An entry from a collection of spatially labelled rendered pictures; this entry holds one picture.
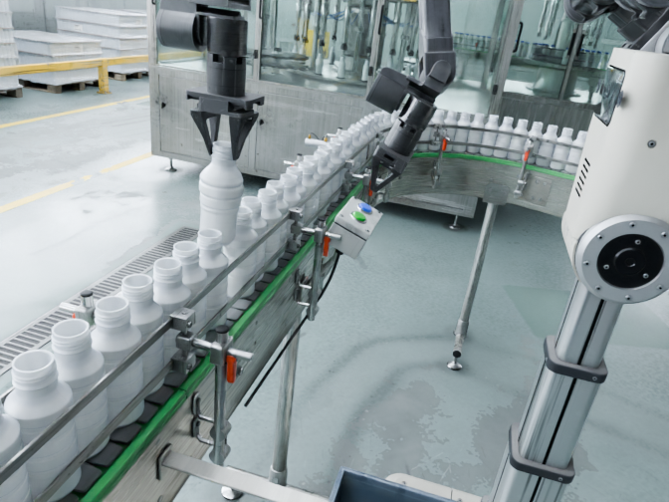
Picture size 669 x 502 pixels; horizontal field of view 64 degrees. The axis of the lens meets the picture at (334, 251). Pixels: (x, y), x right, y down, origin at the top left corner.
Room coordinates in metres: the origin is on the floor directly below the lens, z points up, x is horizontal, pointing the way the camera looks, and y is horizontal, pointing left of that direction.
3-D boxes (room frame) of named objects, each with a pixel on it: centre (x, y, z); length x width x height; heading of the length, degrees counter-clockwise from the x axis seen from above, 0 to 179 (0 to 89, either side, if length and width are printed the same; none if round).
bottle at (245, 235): (0.87, 0.17, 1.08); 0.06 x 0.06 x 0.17
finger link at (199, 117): (0.82, 0.20, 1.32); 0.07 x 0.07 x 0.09; 77
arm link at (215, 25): (0.82, 0.20, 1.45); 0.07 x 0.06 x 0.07; 78
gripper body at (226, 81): (0.82, 0.19, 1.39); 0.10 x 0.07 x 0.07; 77
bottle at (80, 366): (0.47, 0.27, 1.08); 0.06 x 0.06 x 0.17
